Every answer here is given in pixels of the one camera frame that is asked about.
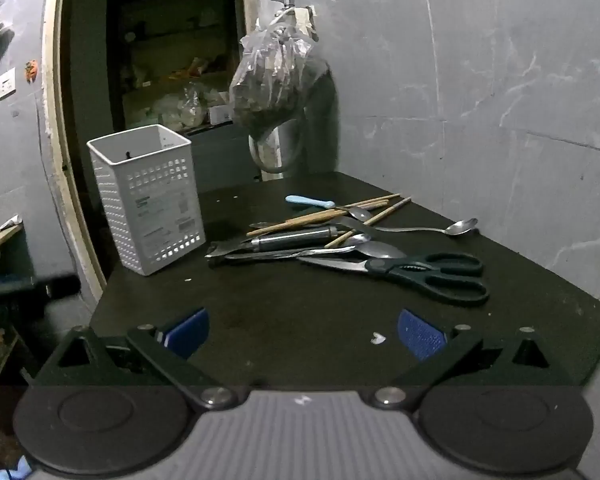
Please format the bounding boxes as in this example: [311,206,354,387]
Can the black-handled kitchen scissors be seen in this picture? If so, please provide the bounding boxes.
[296,252,491,307]

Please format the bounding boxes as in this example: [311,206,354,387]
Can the green-handled knife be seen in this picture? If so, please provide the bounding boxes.
[205,241,357,264]

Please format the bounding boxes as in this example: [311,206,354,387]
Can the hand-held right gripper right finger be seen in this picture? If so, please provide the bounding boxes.
[372,309,571,408]

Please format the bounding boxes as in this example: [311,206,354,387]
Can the clear food bags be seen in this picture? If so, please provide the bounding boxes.
[149,81,209,129]

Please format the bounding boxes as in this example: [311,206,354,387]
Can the blue-handled spoon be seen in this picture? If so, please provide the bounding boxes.
[286,195,374,222]

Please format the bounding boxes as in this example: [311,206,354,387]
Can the white perforated utensil basket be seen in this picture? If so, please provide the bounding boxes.
[86,124,207,277]

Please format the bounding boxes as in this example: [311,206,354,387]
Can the purple-banded wooden chopstick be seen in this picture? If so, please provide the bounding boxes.
[246,209,352,238]

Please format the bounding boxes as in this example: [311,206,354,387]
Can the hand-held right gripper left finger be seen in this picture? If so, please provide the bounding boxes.
[32,308,238,411]

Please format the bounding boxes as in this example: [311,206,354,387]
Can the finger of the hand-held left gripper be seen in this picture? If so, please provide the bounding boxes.
[0,272,83,312]

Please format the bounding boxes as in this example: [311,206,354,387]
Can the large metal spoon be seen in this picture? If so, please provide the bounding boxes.
[300,241,407,261]

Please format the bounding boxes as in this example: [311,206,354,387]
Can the door frame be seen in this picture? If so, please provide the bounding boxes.
[41,0,107,306]

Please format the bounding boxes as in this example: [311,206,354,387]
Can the grey hose loop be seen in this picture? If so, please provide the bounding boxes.
[248,117,307,176]

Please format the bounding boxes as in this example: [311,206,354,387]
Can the white wall switch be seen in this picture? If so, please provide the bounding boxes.
[0,67,17,110]

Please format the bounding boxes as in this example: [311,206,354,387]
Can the grey cabinet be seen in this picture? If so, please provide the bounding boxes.
[185,124,262,193]

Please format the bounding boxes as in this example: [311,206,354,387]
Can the steel cylinder-handled tool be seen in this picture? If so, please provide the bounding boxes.
[240,226,340,253]

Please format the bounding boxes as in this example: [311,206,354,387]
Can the clear hanging plastic bag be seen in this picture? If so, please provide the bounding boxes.
[229,0,332,130]

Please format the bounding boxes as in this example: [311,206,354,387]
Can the dark wooden shelf cabinet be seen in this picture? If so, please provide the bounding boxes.
[106,0,251,137]

